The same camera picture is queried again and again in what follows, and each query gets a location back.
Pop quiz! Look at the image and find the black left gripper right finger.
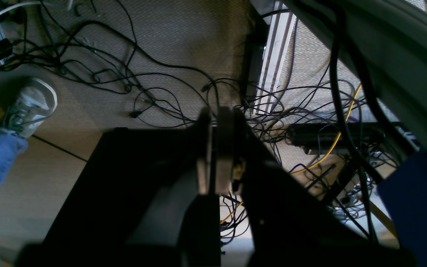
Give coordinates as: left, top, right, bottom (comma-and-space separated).
215, 106, 250, 195

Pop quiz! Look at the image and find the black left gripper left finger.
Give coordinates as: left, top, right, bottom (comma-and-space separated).
185, 108, 213, 197

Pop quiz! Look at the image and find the black power strip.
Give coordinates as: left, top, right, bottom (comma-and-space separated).
286, 122, 396, 156

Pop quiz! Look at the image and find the white sneaker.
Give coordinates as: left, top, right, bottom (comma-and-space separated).
0, 78, 58, 139

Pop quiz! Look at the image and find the blue cloth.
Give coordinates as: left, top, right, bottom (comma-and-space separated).
378, 151, 427, 267

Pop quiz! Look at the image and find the aluminium frame rail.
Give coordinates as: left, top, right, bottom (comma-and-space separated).
254, 0, 298, 115

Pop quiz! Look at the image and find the yellow cable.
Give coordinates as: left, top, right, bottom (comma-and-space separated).
219, 83, 363, 225

